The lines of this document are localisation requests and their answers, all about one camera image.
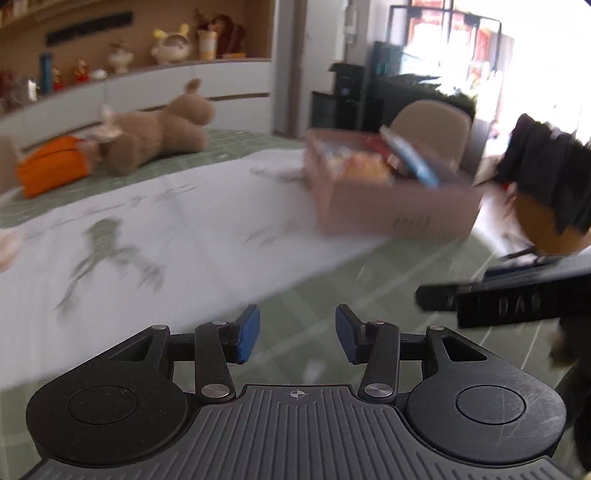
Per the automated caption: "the white printed paper mat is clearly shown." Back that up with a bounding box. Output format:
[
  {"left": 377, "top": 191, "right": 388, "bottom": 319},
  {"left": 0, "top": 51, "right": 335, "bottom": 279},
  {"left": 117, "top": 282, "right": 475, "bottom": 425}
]
[{"left": 0, "top": 148, "right": 394, "bottom": 391}]

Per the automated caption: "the white sideboard cabinet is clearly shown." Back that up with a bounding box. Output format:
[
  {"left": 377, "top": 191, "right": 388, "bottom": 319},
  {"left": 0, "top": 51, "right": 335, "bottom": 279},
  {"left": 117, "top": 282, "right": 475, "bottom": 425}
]
[{"left": 0, "top": 58, "right": 274, "bottom": 140}]

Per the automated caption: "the dark red plush figure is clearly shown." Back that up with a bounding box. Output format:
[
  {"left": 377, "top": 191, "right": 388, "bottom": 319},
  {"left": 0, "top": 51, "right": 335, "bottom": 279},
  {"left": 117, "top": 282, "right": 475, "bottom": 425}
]
[{"left": 210, "top": 15, "right": 248, "bottom": 59}]

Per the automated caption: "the white vase with flowers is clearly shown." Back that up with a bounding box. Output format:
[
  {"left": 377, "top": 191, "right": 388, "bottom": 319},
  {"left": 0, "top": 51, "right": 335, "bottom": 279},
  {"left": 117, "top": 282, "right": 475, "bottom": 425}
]
[{"left": 107, "top": 41, "right": 135, "bottom": 75}]

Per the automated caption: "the pink cardboard box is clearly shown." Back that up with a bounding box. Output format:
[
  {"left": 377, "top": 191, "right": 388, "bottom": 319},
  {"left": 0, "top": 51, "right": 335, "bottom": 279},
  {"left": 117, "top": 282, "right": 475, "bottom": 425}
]
[{"left": 305, "top": 129, "right": 484, "bottom": 239}]

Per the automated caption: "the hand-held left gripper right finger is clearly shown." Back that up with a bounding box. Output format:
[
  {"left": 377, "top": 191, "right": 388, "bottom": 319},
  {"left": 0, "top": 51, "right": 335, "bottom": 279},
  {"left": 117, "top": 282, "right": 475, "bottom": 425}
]
[{"left": 335, "top": 304, "right": 488, "bottom": 404}]

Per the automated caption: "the white plastic bag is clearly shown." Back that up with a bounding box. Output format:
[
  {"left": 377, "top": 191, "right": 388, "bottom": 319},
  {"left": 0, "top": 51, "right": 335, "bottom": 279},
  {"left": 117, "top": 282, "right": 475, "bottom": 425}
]
[{"left": 0, "top": 226, "right": 25, "bottom": 273}]

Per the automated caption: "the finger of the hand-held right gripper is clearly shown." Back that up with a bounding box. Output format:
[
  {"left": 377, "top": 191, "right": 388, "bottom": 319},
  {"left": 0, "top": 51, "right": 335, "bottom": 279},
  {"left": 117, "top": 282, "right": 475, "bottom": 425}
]
[
  {"left": 416, "top": 282, "right": 467, "bottom": 313},
  {"left": 484, "top": 263, "right": 556, "bottom": 280}
]

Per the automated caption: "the clear blue-print snack packet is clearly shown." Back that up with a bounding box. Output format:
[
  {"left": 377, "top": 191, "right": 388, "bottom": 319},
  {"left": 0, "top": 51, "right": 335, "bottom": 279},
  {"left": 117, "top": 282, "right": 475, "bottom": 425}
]
[{"left": 318, "top": 140, "right": 352, "bottom": 177}]

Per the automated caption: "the orange swivel chair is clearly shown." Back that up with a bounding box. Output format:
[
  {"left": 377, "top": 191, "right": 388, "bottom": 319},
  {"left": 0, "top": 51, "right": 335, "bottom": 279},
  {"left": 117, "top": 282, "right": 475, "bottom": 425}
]
[{"left": 501, "top": 185, "right": 591, "bottom": 267}]

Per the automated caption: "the blue dark-label snack packet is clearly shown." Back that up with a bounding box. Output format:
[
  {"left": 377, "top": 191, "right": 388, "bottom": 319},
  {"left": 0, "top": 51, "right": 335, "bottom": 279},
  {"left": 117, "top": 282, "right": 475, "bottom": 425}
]
[{"left": 379, "top": 126, "right": 442, "bottom": 189}]

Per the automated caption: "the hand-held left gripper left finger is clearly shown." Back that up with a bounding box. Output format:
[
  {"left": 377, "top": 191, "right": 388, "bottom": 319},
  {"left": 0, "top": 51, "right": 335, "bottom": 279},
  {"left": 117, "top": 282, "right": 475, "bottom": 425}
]
[{"left": 108, "top": 304, "right": 261, "bottom": 403}]

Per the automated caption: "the orange tissue box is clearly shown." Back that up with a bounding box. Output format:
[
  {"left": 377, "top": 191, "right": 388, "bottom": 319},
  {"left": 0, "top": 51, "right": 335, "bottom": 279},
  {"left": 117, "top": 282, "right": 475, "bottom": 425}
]
[{"left": 16, "top": 135, "right": 91, "bottom": 199}]

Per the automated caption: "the yellow white cup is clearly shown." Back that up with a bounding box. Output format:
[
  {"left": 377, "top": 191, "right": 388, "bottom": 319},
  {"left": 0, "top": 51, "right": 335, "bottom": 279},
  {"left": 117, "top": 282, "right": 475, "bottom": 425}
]
[{"left": 198, "top": 28, "right": 218, "bottom": 61}]

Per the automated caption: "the black fish tank cabinet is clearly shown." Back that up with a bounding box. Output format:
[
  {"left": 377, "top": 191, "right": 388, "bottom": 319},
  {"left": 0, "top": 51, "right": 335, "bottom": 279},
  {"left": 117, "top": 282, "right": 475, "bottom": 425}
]
[{"left": 369, "top": 41, "right": 477, "bottom": 121}]

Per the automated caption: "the black hook rail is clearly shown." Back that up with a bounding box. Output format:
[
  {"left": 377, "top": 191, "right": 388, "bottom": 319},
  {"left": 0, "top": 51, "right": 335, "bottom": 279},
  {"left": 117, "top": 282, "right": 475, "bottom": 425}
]
[{"left": 45, "top": 11, "right": 134, "bottom": 46}]

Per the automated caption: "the black water dispenser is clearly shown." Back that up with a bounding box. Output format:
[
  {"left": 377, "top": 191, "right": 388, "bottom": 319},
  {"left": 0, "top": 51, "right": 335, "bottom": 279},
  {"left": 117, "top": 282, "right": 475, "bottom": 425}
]
[{"left": 310, "top": 64, "right": 366, "bottom": 133}]

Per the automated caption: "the dark jacket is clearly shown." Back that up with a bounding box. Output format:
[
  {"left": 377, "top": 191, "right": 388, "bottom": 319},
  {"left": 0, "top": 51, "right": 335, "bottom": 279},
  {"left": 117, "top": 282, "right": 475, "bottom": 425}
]
[{"left": 496, "top": 113, "right": 591, "bottom": 234}]

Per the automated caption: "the red chicken leg packet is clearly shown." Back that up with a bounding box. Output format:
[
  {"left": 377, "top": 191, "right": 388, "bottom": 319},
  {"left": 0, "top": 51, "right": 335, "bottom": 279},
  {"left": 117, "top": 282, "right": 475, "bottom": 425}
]
[{"left": 344, "top": 150, "right": 394, "bottom": 186}]

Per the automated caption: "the blue thermos bottle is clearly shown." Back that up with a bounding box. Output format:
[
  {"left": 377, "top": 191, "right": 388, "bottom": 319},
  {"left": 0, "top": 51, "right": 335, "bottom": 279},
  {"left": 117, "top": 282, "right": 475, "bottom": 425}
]
[{"left": 39, "top": 53, "right": 54, "bottom": 96}]

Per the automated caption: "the black metal frame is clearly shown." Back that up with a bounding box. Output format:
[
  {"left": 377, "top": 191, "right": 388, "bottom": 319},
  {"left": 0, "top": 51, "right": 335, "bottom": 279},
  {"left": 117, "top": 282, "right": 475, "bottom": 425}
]
[{"left": 388, "top": 4, "right": 505, "bottom": 84}]

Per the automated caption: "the white bunny ceramic figure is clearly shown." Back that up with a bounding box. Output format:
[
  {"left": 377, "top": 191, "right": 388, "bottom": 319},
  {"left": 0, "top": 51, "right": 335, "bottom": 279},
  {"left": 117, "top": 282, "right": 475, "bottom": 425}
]
[{"left": 152, "top": 23, "right": 191, "bottom": 66}]

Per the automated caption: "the brown teddy bear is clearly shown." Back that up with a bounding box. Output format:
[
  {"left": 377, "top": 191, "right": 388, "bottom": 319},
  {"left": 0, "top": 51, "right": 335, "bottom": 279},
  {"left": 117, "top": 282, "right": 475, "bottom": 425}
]
[{"left": 99, "top": 78, "right": 216, "bottom": 176}]

